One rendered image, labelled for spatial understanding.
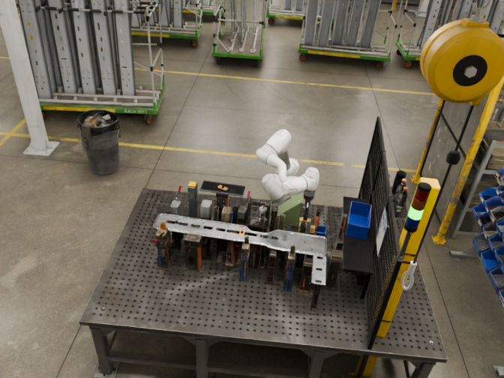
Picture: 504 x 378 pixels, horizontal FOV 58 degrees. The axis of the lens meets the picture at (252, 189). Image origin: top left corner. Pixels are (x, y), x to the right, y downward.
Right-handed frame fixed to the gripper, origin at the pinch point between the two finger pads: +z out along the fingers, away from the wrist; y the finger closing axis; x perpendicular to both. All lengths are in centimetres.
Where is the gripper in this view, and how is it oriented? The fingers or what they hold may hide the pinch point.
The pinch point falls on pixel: (305, 215)
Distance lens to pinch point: 339.3
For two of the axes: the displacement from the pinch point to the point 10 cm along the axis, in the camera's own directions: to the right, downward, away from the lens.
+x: 9.9, 1.4, -1.0
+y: -1.6, 5.7, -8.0
